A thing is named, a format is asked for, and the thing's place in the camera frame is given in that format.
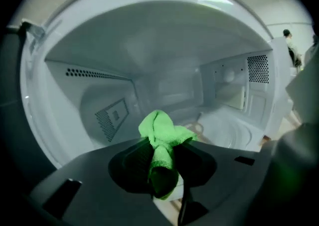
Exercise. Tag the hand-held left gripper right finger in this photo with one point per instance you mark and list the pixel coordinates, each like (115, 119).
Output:
(194, 165)

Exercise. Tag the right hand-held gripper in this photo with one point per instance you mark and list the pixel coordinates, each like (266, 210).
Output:
(299, 160)

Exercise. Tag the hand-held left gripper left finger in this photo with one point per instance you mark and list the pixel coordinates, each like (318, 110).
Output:
(132, 165)

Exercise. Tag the glass microwave turntable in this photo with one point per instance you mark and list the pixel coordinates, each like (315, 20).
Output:
(224, 133)

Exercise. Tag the green cloth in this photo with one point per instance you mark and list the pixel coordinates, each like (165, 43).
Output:
(162, 130)

